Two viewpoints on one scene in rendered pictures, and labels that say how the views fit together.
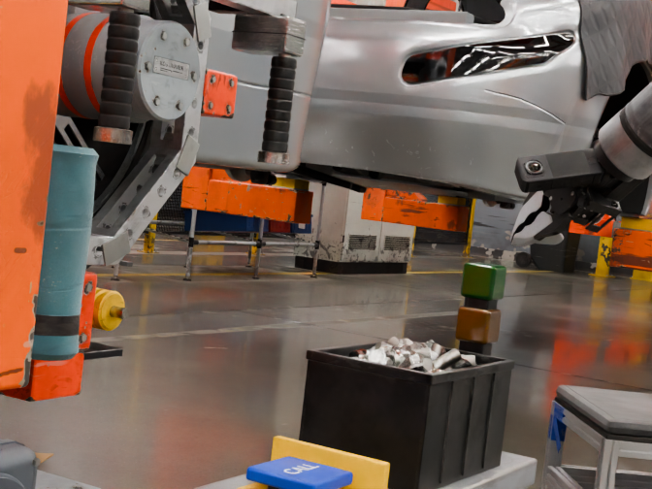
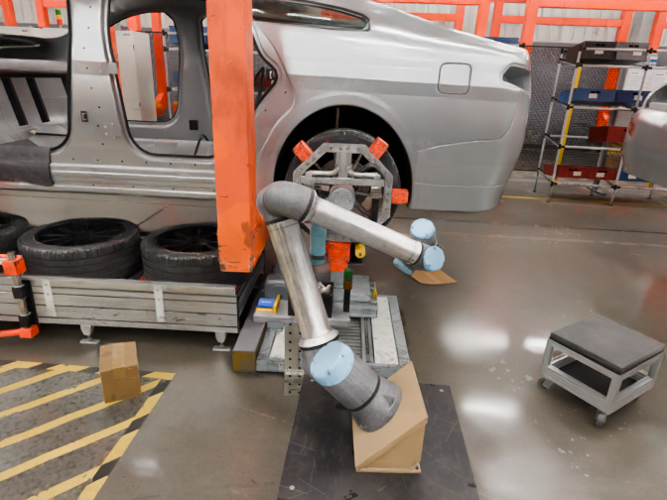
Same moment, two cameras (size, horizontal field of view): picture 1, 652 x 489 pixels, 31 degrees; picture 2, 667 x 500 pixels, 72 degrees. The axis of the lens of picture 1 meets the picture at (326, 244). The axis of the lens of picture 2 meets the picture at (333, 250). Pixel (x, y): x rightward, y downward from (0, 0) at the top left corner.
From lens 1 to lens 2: 1.96 m
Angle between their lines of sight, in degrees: 62
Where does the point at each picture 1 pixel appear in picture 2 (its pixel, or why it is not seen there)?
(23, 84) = (240, 222)
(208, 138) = (429, 203)
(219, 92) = (399, 197)
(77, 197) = (315, 230)
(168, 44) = (339, 195)
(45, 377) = (333, 266)
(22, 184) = (243, 238)
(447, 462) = not seen: hidden behind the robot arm
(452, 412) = not seen: hidden behind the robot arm
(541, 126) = not seen: outside the picture
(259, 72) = (456, 182)
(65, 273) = (314, 246)
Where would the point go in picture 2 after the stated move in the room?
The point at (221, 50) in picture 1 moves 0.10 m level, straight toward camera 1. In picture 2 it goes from (434, 177) to (421, 178)
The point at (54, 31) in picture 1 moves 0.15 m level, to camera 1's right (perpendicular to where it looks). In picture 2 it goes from (246, 212) to (256, 221)
